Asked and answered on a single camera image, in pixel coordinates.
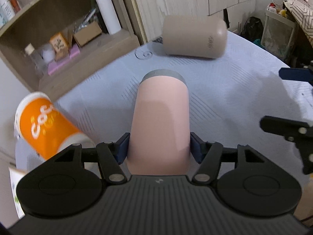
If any white small jar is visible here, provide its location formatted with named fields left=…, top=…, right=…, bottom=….
left=41, top=43, right=56, bottom=64

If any orange red small bottle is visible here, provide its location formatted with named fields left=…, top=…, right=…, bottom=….
left=9, top=0, right=21, bottom=13

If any white floral paper cup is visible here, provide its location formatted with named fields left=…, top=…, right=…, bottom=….
left=8, top=167, right=27, bottom=219

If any clear bottle beige cap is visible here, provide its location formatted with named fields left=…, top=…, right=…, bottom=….
left=24, top=43, right=48, bottom=79

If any pink flat box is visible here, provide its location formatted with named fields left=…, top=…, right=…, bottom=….
left=48, top=44, right=80, bottom=76

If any orange paper cup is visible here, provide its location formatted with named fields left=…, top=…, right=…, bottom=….
left=14, top=92, right=95, bottom=160

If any brown cardboard box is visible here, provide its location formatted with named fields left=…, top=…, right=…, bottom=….
left=73, top=21, right=102, bottom=47

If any white paper towel roll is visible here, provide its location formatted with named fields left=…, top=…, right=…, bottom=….
left=96, top=0, right=121, bottom=35

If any orange small box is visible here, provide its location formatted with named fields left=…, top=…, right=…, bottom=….
left=49, top=32, right=69, bottom=61

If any light grey patterned tablecloth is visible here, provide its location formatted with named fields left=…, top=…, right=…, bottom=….
left=15, top=30, right=313, bottom=201

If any black bag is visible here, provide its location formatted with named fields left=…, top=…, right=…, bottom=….
left=240, top=16, right=264, bottom=42

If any clear plastic storage bin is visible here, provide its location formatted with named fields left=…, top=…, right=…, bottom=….
left=261, top=2, right=298, bottom=61

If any pink tumbler grey lid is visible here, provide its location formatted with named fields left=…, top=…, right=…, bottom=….
left=126, top=69, right=191, bottom=176

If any beige tumbler cup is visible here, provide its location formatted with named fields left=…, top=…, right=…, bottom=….
left=162, top=15, right=228, bottom=58

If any wooden shelf unit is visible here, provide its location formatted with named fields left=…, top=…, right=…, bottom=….
left=1, top=0, right=139, bottom=100

